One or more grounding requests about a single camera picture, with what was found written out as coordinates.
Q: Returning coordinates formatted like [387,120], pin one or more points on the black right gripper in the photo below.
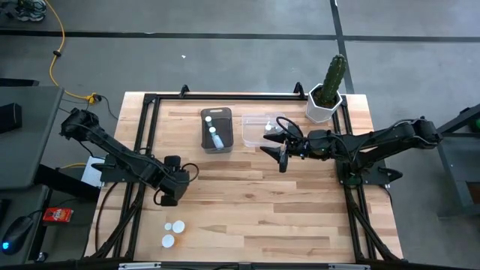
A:
[300,148]

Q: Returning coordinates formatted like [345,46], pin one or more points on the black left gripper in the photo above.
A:
[174,180]

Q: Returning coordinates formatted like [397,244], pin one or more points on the small clear pill bottle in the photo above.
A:
[268,127]
[168,226]
[208,120]
[217,141]

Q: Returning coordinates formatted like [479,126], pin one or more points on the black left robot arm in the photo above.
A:
[112,148]

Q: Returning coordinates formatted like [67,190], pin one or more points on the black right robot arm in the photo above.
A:
[375,140]

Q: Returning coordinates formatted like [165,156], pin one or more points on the clear plastic bin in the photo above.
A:
[253,131]

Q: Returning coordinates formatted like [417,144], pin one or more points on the grey plastic bin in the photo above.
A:
[225,123]

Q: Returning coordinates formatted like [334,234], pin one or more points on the white plant pot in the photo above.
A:
[318,112]

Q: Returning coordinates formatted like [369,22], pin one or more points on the white box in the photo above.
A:
[92,174]

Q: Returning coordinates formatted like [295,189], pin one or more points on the green cactus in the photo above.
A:
[333,75]

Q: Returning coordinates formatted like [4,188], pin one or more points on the black metal bar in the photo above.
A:
[67,183]

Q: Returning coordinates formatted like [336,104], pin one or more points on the red snack packet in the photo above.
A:
[57,215]

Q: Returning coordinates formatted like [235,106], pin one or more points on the grey desk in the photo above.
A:
[30,142]
[22,198]

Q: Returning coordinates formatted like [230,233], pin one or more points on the black computer mouse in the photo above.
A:
[17,236]

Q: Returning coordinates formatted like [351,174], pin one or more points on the black speaker box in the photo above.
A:
[9,118]

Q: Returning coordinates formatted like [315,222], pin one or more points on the person's shoe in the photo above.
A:
[32,9]

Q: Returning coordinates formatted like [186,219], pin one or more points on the black aluminium rig frame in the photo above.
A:
[243,97]

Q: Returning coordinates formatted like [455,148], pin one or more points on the silver aluminium bracket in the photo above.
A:
[348,267]
[138,266]

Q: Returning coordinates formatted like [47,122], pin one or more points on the dark metal cart frame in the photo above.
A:
[453,176]

